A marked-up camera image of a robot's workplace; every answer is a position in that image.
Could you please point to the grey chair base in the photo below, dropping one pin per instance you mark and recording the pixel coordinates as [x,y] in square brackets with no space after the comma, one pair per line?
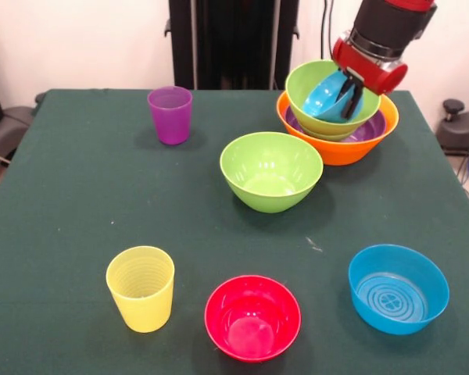
[11,121]

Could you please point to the dark green tablecloth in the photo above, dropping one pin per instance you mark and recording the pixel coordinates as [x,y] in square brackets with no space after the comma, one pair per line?
[82,176]

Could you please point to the red bowl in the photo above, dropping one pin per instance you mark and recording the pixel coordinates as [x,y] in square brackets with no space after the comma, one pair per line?
[253,326]

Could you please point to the small green bowl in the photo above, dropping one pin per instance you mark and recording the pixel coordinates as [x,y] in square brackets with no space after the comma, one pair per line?
[332,136]

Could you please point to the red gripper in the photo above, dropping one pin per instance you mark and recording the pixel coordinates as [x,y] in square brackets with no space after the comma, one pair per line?
[369,70]

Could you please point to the purple cup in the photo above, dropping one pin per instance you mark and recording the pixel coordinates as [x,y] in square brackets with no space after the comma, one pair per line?
[171,121]

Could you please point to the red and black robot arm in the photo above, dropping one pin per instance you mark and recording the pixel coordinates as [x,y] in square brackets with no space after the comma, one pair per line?
[391,23]

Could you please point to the yellow ribbed cup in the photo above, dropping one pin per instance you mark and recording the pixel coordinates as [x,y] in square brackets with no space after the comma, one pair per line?
[140,304]

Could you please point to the large green bowl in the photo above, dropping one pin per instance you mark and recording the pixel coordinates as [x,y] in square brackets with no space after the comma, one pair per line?
[301,84]
[271,172]

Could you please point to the large orange bowl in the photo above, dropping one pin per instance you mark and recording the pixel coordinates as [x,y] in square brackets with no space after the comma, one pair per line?
[344,154]

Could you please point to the small light blue bowl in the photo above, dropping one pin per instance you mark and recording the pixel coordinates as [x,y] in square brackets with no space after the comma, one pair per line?
[322,99]

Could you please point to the blue bowl with ribbed bottom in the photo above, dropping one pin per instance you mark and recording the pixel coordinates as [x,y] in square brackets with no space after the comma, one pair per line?
[398,293]

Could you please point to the purple bowl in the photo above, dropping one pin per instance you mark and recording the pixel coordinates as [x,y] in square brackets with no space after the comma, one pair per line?
[375,127]

